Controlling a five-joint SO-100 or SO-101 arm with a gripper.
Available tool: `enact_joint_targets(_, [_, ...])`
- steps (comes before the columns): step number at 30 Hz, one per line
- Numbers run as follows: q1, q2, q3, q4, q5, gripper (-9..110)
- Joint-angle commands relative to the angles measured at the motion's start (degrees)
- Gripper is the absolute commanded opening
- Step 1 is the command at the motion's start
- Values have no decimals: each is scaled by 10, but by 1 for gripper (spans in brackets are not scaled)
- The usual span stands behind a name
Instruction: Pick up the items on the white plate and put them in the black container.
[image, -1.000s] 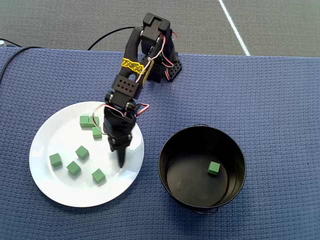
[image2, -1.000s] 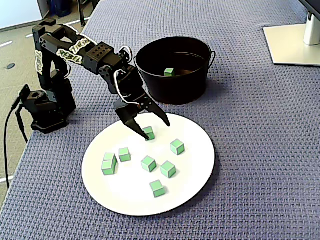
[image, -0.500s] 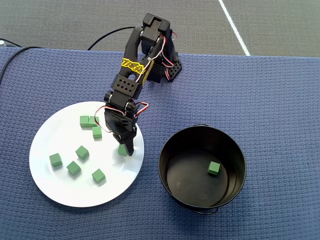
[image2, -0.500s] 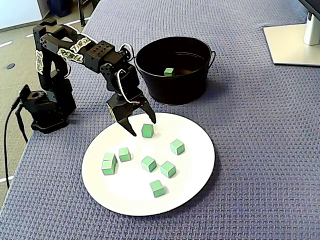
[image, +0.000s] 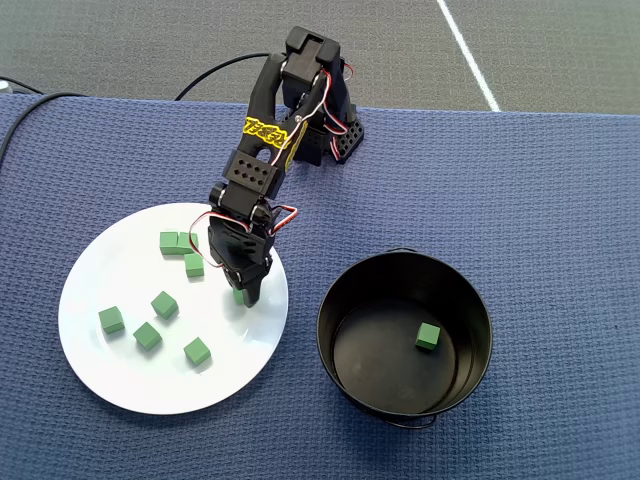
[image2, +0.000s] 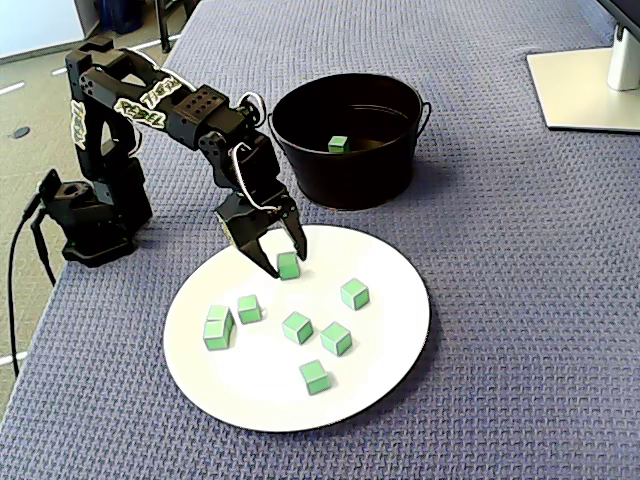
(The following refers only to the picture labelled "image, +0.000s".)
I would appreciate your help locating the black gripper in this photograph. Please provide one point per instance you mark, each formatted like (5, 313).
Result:
(243, 276)

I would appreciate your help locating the white round plate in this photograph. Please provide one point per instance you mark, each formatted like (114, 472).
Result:
(125, 380)

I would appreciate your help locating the blue woven table mat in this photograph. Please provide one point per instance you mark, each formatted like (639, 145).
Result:
(500, 200)

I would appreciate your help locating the black robot arm with stickers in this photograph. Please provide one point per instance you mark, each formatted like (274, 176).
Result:
(260, 95)

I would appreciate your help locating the black metal bucket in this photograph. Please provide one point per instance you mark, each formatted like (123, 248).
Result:
(390, 380)

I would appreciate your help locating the small white object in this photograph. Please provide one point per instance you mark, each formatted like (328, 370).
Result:
(5, 86)

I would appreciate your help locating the small green cube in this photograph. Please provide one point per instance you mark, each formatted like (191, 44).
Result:
(169, 243)
(186, 245)
(164, 305)
(238, 297)
(194, 265)
(147, 336)
(111, 320)
(427, 336)
(197, 351)

